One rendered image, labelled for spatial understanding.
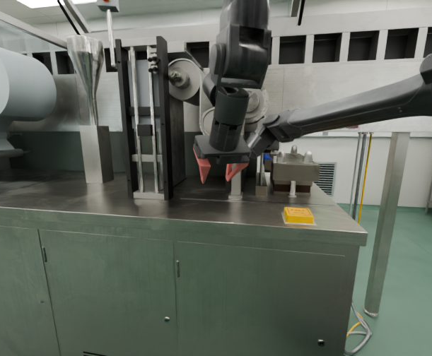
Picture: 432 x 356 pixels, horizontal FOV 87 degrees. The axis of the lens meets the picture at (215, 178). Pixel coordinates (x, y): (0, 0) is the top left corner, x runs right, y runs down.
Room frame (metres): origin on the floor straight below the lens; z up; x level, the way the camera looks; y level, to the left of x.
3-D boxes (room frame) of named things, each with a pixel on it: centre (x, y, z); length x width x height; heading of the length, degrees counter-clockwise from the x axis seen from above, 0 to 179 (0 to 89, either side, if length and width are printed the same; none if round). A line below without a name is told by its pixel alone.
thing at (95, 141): (1.10, 0.57, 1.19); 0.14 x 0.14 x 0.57
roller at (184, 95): (1.05, 0.10, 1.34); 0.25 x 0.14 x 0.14; 170
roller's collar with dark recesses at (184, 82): (0.89, 0.13, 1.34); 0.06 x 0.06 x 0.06; 80
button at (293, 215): (0.62, -0.24, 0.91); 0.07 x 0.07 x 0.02; 80
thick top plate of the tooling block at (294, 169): (1.00, -0.32, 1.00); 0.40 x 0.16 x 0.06; 170
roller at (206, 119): (1.02, -0.02, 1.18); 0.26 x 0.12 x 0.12; 170
